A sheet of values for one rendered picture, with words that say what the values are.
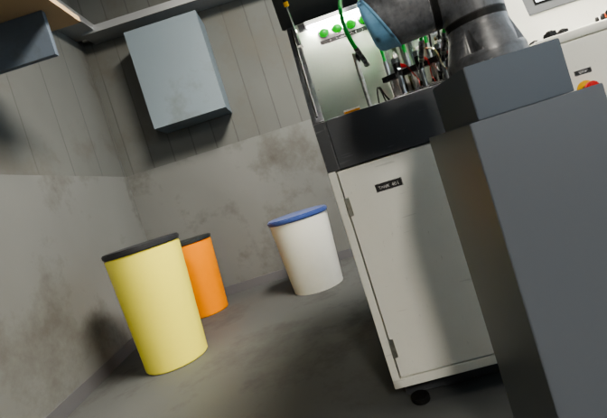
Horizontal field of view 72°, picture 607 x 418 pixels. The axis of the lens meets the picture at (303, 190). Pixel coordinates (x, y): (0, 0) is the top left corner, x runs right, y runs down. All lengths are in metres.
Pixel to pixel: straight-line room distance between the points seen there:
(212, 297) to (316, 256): 0.94
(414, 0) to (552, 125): 0.35
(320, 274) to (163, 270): 1.11
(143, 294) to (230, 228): 1.54
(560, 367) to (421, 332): 0.60
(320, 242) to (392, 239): 1.68
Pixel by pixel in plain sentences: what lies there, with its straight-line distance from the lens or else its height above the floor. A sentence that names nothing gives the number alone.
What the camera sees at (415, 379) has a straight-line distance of 1.49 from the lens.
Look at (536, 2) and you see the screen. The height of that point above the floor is 1.15.
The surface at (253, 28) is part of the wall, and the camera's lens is 4.04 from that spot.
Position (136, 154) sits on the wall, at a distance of 4.08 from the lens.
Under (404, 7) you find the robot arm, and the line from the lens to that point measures 0.91.
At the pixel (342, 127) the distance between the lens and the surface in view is 1.32.
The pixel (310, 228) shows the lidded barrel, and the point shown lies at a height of 0.45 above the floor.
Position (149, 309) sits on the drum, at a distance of 2.52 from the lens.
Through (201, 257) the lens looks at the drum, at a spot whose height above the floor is 0.45.
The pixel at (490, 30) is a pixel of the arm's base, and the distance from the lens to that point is 0.89.
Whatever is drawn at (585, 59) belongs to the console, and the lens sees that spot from 1.53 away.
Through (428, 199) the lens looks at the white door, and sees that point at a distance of 1.34.
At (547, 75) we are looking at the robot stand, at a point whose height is 0.84.
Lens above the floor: 0.79
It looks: 1 degrees down
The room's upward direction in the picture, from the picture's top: 17 degrees counter-clockwise
